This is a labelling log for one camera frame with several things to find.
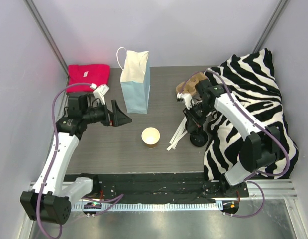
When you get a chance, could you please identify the brown paper coffee cup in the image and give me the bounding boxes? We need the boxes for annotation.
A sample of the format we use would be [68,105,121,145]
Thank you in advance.
[141,127,160,148]

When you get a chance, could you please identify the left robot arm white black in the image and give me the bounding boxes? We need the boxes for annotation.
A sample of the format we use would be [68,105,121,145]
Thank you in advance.
[20,92,132,225]

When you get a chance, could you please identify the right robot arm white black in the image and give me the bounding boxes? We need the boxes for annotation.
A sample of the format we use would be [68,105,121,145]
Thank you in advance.
[177,80,281,197]

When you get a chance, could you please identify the white wrapped straw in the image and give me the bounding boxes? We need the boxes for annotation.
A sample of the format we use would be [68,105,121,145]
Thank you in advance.
[166,131,187,151]
[169,117,186,144]
[175,125,185,139]

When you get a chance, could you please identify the stack of black lids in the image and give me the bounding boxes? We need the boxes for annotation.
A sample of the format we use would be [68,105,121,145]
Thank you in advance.
[190,131,208,147]

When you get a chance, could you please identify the brown cardboard cup carrier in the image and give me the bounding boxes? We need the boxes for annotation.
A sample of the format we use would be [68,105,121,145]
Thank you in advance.
[175,72,208,96]

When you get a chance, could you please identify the light blue paper bag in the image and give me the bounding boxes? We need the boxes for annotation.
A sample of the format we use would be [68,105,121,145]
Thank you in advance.
[120,50,150,114]

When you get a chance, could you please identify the red folded cloth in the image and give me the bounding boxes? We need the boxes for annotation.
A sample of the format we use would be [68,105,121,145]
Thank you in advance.
[68,64,110,86]

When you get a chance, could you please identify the zebra pattern blanket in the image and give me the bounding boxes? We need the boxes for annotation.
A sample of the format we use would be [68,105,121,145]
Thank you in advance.
[204,48,299,180]

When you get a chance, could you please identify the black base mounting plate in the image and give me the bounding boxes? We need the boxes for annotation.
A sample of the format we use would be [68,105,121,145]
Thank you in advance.
[61,173,249,204]

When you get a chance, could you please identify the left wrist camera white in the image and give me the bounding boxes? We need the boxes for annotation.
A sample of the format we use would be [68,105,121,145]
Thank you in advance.
[90,83,109,105]

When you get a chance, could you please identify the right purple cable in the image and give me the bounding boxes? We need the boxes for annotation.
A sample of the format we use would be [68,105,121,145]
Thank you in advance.
[177,69,291,219]

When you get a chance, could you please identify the purple cable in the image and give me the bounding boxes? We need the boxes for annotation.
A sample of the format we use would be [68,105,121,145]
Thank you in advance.
[177,69,291,219]
[35,83,124,239]

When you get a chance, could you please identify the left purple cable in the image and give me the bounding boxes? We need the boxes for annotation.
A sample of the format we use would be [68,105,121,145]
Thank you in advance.
[35,83,124,239]

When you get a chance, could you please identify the white slotted cable duct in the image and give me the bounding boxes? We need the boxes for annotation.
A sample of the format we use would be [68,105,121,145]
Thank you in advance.
[72,201,223,212]

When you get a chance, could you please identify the aluminium frame rail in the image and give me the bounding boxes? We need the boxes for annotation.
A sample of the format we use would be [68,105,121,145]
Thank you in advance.
[242,179,298,200]

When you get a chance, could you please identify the left corner metal post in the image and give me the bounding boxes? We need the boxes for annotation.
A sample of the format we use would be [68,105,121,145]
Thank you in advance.
[23,0,69,76]

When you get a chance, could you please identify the corner metal post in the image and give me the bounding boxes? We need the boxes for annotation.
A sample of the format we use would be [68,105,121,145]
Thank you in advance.
[252,0,290,53]
[23,0,69,76]

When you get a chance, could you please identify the right corner metal post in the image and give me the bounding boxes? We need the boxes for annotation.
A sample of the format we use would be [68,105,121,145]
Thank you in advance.
[252,0,290,53]

